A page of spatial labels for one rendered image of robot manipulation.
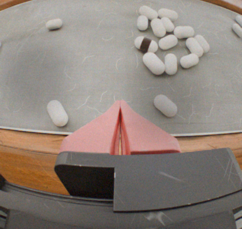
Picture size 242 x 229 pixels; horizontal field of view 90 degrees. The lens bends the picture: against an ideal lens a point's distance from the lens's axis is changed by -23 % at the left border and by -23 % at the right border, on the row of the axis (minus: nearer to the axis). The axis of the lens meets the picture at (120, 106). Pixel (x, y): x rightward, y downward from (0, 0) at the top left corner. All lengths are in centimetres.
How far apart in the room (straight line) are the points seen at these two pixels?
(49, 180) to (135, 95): 16
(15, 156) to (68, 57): 16
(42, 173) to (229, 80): 32
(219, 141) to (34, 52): 32
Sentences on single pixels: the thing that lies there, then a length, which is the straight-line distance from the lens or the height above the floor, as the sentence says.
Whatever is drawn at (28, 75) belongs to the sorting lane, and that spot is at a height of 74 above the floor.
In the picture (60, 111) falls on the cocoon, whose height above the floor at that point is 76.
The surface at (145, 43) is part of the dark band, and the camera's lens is 23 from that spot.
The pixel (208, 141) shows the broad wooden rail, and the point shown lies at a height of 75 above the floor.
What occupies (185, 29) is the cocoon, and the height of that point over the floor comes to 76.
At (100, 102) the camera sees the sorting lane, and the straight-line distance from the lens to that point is 21.
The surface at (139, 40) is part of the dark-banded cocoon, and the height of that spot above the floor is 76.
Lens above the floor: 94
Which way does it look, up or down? 77 degrees down
